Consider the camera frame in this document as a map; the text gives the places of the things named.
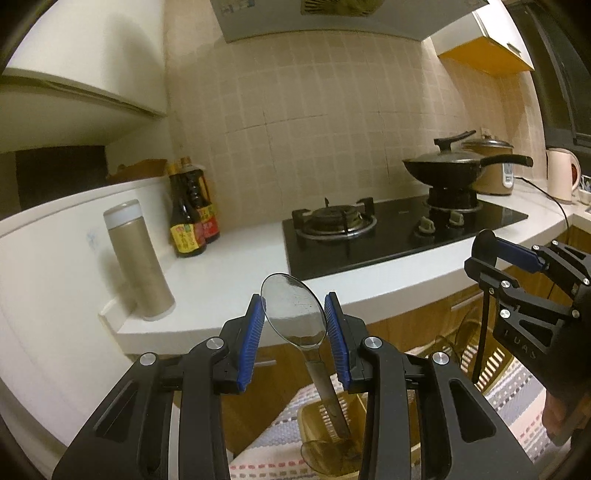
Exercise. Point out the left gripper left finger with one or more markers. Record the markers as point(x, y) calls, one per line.
point(127, 436)

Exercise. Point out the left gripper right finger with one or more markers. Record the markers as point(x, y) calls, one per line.
point(460, 434)

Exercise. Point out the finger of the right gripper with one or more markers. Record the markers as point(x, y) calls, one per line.
point(487, 247)
point(500, 285)

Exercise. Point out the clear spoon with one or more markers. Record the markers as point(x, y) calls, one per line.
point(470, 338)
point(335, 459)
point(295, 313)

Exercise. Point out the person's right hand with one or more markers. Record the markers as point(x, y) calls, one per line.
point(559, 424)

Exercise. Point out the brown rice cooker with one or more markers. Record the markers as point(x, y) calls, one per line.
point(496, 179)

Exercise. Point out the black wok with lid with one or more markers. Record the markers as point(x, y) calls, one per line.
point(456, 169)

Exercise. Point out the pink electric kettle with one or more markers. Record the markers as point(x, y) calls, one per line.
point(564, 174)

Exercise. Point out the black gas stove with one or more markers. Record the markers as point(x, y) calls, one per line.
point(338, 238)

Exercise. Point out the beige thermos flask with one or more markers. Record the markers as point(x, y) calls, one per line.
point(137, 259)

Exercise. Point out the soy sauce bottle yellow label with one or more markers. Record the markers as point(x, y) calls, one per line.
point(185, 228)

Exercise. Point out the sauce bottle red label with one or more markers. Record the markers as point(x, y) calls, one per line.
point(200, 198)

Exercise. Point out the grey range hood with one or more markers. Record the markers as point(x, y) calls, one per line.
point(416, 20)

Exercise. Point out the white upper left cabinet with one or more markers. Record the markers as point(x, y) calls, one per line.
point(88, 73)

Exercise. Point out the white yellow wall cabinet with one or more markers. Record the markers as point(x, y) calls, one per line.
point(486, 40)

